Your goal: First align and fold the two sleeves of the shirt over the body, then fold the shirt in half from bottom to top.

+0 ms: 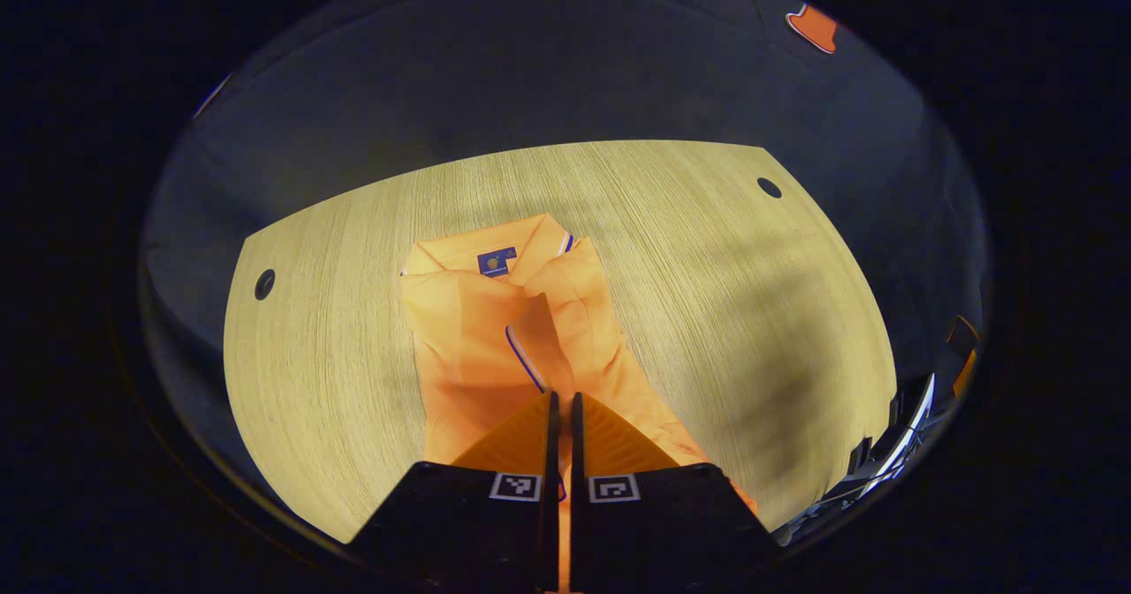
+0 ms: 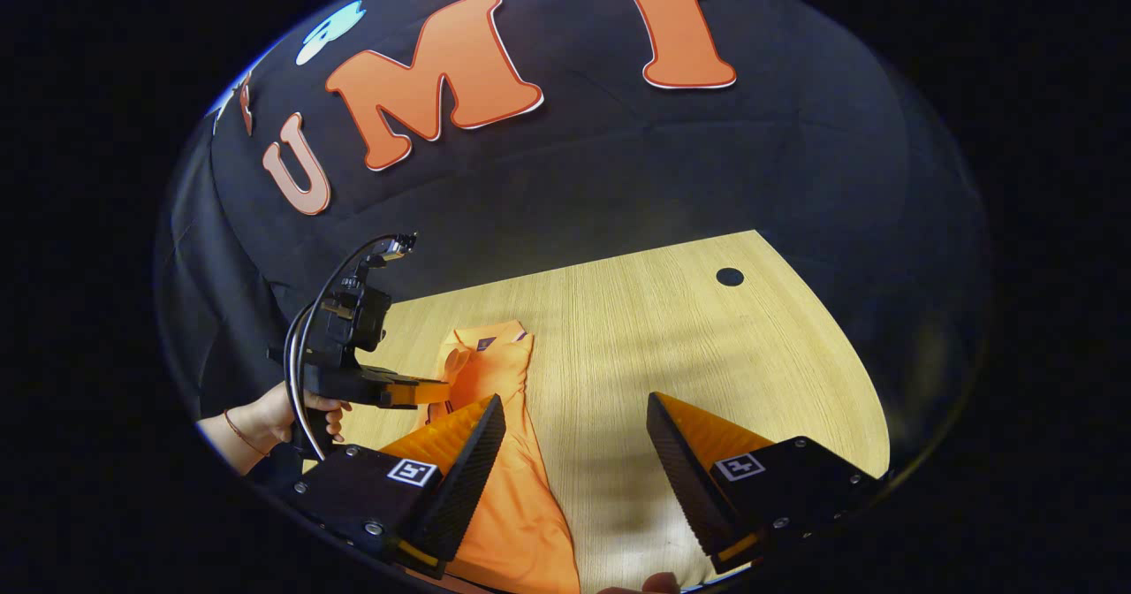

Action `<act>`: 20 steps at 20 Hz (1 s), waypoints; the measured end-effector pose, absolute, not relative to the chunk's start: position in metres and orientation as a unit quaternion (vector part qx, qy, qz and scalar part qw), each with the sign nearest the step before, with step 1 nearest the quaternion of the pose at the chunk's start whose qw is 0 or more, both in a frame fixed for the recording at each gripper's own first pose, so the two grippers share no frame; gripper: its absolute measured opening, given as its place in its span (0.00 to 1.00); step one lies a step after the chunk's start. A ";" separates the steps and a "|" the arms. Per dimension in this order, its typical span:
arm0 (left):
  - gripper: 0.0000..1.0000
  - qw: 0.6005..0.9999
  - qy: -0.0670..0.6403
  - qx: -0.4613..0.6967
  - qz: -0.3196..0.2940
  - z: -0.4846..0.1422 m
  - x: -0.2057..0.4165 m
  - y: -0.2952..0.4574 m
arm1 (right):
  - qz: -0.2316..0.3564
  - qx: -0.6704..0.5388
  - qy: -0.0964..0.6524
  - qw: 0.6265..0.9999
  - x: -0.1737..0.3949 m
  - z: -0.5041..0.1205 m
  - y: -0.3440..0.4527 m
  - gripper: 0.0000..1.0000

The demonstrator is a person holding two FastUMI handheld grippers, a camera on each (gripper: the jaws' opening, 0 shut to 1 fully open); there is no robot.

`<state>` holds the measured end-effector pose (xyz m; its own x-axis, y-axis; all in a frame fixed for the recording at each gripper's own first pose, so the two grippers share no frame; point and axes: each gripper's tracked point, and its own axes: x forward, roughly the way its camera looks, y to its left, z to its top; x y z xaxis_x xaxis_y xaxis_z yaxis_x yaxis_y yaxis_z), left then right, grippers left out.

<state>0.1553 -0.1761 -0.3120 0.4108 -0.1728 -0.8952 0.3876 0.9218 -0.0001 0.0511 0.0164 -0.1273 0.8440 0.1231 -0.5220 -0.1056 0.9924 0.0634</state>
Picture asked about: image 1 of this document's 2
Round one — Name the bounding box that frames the black backdrop cloth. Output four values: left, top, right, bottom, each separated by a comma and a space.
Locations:
140, 0, 989, 489

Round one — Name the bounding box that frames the orange polo T-shirt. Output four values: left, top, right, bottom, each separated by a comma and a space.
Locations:
399, 213, 759, 591

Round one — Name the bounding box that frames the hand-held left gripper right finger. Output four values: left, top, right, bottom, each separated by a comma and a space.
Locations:
570, 391, 784, 593

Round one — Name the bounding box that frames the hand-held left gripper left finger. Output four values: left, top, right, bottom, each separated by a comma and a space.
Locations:
349, 389, 560, 593

